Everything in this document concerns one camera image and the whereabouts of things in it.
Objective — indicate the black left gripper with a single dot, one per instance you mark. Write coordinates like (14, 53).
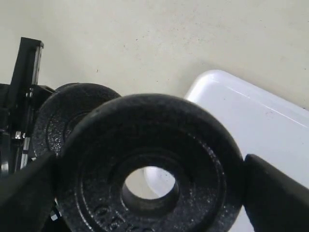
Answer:
(20, 101)

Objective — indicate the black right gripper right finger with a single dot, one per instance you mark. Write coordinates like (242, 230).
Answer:
(273, 201)

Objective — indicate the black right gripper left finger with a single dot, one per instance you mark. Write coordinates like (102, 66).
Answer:
(27, 196)

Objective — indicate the white plastic tray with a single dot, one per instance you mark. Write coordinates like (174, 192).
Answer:
(261, 123)

